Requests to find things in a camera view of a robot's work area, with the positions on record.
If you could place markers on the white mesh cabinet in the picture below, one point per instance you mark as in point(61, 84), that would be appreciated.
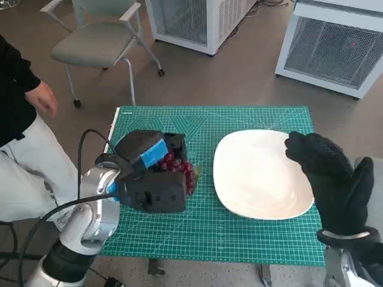
point(215, 21)
point(329, 51)

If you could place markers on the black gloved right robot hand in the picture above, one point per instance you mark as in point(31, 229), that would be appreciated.
point(332, 176)

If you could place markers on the white plate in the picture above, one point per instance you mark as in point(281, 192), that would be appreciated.
point(254, 173)

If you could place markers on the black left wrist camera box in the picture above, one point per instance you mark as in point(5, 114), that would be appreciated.
point(161, 194)

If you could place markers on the grey chair with white frame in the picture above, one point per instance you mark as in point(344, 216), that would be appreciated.
point(95, 45)

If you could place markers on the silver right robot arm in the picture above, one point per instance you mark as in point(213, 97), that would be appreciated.
point(344, 263)

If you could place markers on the black left robot hand, blue tape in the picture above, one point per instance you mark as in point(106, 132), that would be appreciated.
point(137, 146)

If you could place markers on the green cutting mat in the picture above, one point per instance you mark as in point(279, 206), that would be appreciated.
point(194, 233)

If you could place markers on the black stand bar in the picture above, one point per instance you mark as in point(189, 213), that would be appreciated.
point(18, 255)

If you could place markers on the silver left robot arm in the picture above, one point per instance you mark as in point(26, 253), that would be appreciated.
point(89, 215)

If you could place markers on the person's hand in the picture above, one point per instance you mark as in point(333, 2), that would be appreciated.
point(43, 97)

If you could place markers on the small black box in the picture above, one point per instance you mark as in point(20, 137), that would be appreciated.
point(113, 282)

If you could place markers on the red toy grapes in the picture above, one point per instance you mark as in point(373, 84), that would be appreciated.
point(179, 167)

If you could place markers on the person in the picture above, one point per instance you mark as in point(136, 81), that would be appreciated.
point(24, 167)

